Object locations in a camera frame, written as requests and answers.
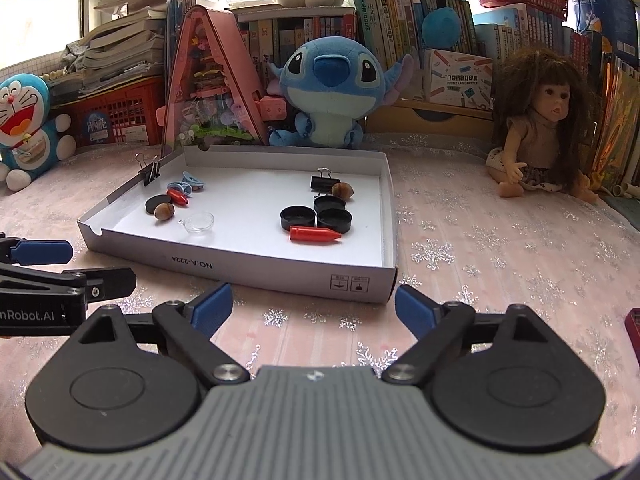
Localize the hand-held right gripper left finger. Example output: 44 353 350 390
65 282 251 386

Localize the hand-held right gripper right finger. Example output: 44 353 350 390
381 285 563 386

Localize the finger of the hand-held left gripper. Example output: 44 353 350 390
0 262 137 302
0 232 72 266

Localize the white cardboard box tray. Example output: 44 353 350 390
76 144 399 304

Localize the large black binder clip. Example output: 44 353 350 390
310 167 342 196

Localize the pink snowflake tablecloth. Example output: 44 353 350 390
0 132 640 461

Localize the small black binder clip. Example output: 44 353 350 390
136 152 162 187

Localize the blue cat plush toy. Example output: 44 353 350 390
0 72 77 192

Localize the red plastic basket with label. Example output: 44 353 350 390
60 76 168 147

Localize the wooden drawer box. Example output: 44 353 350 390
365 99 498 141

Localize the dark red flat case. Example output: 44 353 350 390
625 307 640 356

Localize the pink triangular house model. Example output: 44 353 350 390
159 5 287 153

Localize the stack of books and papers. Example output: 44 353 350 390
60 0 173 98

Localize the brown-haired doll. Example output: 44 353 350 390
486 47 601 206

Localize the white label printer box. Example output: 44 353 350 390
422 48 495 111

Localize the blue alien plush toy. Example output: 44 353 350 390
267 36 416 150

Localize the row of colourful thin books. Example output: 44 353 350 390
597 52 640 186

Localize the blue and white plush toy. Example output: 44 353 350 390
377 0 471 51

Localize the row of shelved books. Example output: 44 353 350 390
235 0 601 111

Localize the blue paper bag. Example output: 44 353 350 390
570 0 640 56

